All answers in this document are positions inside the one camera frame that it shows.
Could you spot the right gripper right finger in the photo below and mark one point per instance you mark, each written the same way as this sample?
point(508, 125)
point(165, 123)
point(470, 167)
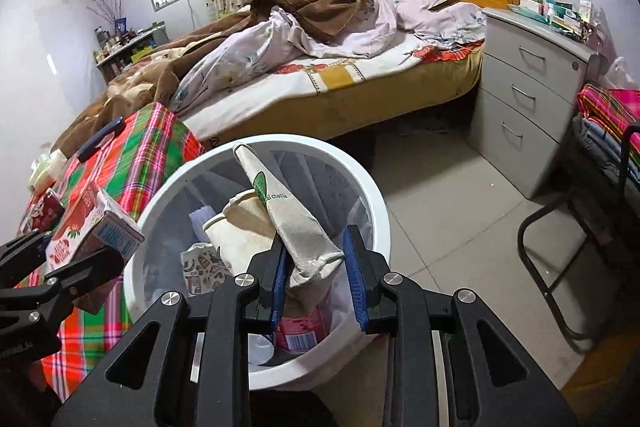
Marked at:
point(490, 378)

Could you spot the red white milk carton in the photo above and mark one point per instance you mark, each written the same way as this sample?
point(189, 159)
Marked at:
point(96, 220)

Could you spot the grey drawer nightstand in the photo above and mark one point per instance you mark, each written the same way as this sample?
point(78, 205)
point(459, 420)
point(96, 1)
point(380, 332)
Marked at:
point(526, 99)

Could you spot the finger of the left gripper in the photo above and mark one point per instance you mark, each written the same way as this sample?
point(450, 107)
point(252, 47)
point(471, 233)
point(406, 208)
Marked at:
point(23, 255)
point(90, 278)

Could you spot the bed with wooden headboard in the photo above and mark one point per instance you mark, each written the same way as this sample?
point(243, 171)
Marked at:
point(337, 112)

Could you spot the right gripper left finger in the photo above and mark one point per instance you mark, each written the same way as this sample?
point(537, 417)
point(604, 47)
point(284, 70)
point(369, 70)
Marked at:
point(185, 362)

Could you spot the white round trash bin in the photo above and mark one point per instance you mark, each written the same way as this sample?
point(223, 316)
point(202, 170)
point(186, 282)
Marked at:
point(218, 211)

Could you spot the cluttered shelf desk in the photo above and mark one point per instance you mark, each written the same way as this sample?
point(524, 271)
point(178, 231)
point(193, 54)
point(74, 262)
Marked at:
point(111, 61)

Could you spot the brown blanket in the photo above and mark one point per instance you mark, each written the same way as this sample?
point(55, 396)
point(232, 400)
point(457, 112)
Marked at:
point(156, 78)

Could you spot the folded colourful cloth stack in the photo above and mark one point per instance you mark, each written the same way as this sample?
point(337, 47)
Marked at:
point(603, 116)

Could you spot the red milk can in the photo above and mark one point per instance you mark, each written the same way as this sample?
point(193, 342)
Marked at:
point(44, 214)
point(299, 330)

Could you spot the paper bag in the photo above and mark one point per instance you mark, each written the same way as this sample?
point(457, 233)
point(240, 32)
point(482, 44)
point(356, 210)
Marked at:
point(253, 219)

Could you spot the black metal chair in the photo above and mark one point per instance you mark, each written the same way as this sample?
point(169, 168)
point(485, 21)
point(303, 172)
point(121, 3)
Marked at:
point(605, 184)

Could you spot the plaid red green tablecloth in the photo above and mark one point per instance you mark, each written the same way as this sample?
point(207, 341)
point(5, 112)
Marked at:
point(131, 168)

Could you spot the tissue pack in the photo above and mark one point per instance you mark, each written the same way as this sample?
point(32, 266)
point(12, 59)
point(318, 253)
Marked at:
point(46, 169)

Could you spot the light floral duvet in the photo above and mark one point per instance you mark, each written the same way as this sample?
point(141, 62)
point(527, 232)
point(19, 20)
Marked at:
point(289, 55)

